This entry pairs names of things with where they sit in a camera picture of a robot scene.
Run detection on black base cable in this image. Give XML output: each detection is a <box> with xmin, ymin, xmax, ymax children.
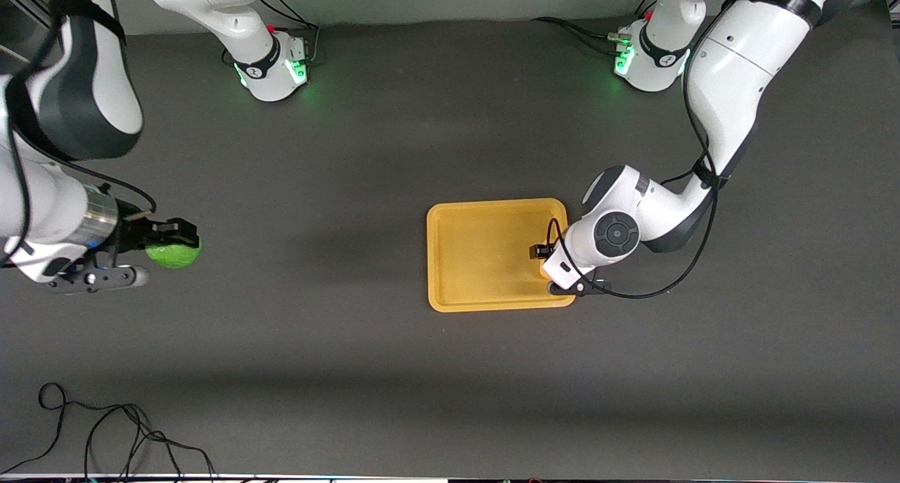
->
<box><xmin>259</xmin><ymin>0</ymin><xmax>321</xmax><ymax>66</ymax></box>
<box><xmin>532</xmin><ymin>16</ymin><xmax>630</xmax><ymax>56</ymax></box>

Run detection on black right base cable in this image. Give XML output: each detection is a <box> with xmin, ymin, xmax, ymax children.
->
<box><xmin>259</xmin><ymin>0</ymin><xmax>321</xmax><ymax>66</ymax></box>

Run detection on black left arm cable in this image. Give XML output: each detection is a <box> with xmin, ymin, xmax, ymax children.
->
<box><xmin>547</xmin><ymin>0</ymin><xmax>746</xmax><ymax>301</ymax></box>

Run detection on yellow plastic tray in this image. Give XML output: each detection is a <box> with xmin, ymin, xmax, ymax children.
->
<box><xmin>426</xmin><ymin>198</ymin><xmax>577</xmax><ymax>314</ymax></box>

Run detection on green apple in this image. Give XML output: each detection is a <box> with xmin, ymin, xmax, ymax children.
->
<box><xmin>145</xmin><ymin>236</ymin><xmax>203</xmax><ymax>270</ymax></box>

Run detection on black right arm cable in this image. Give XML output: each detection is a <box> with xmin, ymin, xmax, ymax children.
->
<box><xmin>0</xmin><ymin>0</ymin><xmax>158</xmax><ymax>262</ymax></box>

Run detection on loose black cable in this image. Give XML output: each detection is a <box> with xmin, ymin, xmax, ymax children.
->
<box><xmin>0</xmin><ymin>382</ymin><xmax>220</xmax><ymax>483</ymax></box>

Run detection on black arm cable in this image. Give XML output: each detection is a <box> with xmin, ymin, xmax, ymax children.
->
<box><xmin>0</xmin><ymin>0</ymin><xmax>158</xmax><ymax>262</ymax></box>
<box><xmin>547</xmin><ymin>0</ymin><xmax>746</xmax><ymax>301</ymax></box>

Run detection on black left base cable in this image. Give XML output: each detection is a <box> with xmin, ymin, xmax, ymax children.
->
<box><xmin>532</xmin><ymin>16</ymin><xmax>630</xmax><ymax>56</ymax></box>

